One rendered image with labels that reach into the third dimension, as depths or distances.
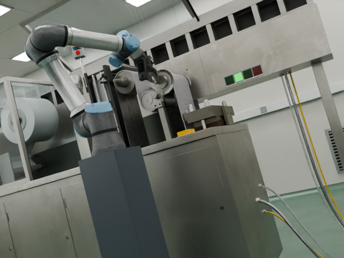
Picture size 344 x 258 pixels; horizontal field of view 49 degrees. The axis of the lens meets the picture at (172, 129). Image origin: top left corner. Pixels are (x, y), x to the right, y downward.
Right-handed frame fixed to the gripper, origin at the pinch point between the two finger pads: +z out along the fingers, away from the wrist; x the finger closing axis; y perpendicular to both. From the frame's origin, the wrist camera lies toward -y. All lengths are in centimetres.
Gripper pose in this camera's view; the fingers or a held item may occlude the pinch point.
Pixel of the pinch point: (155, 82)
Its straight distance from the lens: 216.4
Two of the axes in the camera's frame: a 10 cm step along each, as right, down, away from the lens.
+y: 0.8, -7.6, 6.4
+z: 5.0, 5.9, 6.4
